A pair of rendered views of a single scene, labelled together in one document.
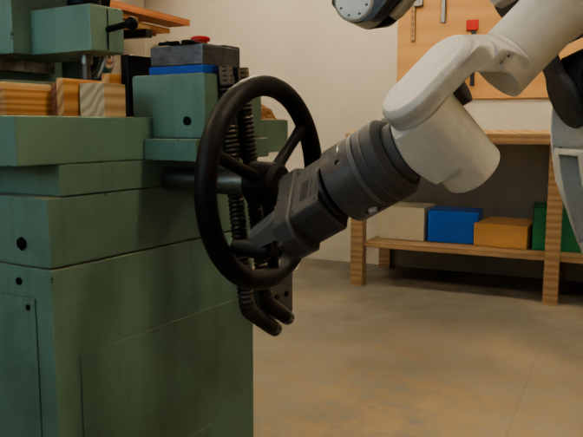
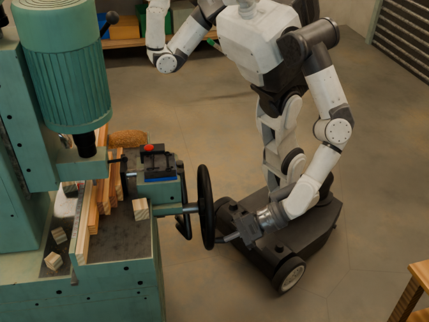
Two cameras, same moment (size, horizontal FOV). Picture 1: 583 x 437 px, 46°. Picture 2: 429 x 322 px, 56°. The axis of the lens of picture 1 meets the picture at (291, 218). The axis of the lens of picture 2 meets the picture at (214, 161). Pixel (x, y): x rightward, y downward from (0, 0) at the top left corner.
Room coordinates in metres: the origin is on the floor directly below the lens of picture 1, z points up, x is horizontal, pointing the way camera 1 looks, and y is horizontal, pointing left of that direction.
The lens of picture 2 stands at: (0.18, 0.64, 1.79)
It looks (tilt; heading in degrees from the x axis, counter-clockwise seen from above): 39 degrees down; 319
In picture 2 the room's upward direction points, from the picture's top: 1 degrees clockwise
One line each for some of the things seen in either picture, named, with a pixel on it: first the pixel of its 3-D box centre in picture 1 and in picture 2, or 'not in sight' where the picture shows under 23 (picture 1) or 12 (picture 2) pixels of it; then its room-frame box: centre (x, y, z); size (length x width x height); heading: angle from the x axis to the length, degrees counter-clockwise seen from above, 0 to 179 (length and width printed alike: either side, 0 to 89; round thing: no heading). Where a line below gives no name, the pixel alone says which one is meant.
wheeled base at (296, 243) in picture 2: not in sight; (286, 209); (1.09, -0.68, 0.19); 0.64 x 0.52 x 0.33; 89
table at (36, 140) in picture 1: (156, 137); (133, 191); (1.08, 0.21, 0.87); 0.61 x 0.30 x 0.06; 149
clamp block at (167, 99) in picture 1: (198, 107); (158, 179); (1.03, 0.14, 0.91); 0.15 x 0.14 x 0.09; 149
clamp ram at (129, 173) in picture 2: (160, 85); (133, 172); (1.07, 0.20, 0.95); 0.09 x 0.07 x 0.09; 149
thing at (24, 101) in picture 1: (142, 107); (99, 166); (1.20, 0.26, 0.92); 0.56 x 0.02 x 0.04; 149
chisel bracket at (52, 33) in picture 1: (77, 37); (83, 165); (1.11, 0.34, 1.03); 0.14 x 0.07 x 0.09; 59
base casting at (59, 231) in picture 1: (42, 203); (67, 230); (1.16, 0.43, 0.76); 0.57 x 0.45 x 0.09; 59
